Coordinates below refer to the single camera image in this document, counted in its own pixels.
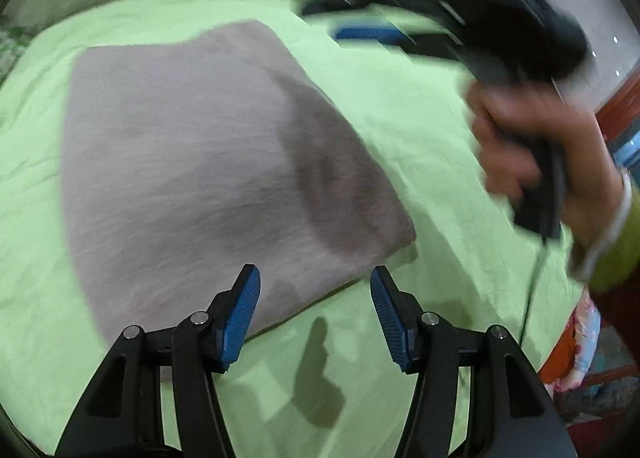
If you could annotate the person's right hand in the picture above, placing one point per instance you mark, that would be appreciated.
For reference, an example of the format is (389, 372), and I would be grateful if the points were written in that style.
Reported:
(575, 137)

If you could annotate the grey knitted sweater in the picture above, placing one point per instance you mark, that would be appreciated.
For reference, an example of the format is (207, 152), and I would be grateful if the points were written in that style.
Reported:
(175, 162)

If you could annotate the green white patterned pillow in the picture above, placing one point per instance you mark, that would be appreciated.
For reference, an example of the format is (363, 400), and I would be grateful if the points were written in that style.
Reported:
(9, 45)

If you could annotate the red wooden furniture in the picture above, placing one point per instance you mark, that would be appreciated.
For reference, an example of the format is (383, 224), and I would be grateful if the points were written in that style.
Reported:
(620, 110)

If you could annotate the light green bed sheet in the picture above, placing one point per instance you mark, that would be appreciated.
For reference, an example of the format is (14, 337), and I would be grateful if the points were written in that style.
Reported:
(425, 137)

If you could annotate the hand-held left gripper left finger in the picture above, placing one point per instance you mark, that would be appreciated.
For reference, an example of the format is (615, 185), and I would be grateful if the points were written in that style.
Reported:
(240, 323)

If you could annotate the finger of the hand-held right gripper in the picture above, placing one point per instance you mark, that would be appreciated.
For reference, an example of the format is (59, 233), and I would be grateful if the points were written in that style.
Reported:
(370, 32)
(335, 5)

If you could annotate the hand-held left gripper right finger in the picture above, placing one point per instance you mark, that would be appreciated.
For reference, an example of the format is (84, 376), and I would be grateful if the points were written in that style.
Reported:
(392, 323)

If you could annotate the floral printed cloth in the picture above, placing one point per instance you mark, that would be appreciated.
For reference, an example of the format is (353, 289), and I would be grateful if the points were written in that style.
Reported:
(580, 343)

